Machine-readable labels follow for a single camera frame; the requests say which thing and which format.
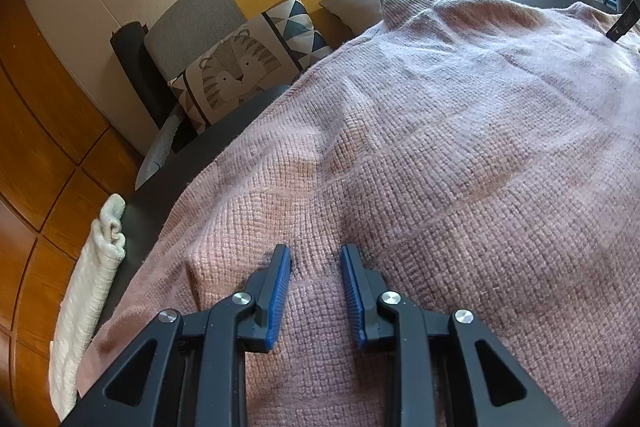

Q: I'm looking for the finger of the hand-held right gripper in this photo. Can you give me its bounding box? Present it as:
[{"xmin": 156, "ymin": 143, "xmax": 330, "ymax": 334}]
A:
[{"xmin": 605, "ymin": 2, "xmax": 640, "ymax": 44}]

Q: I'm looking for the deer print cushion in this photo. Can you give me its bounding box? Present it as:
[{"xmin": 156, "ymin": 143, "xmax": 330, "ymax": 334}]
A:
[{"xmin": 319, "ymin": 0, "xmax": 473, "ymax": 48}]

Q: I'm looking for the tiger print cushion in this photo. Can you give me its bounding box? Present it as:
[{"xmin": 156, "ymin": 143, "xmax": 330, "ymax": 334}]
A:
[{"xmin": 167, "ymin": 0, "xmax": 335, "ymax": 136}]

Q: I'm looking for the cream knit garment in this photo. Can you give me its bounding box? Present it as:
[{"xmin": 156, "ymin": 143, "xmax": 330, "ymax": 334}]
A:
[{"xmin": 50, "ymin": 193, "xmax": 127, "ymax": 420}]

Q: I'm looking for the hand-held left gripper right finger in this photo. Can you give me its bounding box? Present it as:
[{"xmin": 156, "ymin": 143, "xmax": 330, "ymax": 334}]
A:
[{"xmin": 340, "ymin": 244, "xmax": 571, "ymax": 427}]

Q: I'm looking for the pink knit sweater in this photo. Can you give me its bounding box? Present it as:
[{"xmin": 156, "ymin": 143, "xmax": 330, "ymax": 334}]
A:
[{"xmin": 77, "ymin": 0, "xmax": 640, "ymax": 427}]

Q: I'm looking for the orange wooden wardrobe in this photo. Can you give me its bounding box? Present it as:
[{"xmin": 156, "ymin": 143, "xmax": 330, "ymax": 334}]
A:
[{"xmin": 0, "ymin": 0, "xmax": 146, "ymax": 408}]

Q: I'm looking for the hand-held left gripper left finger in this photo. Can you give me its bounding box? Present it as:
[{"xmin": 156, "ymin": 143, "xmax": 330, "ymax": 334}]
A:
[{"xmin": 75, "ymin": 244, "xmax": 292, "ymax": 427}]

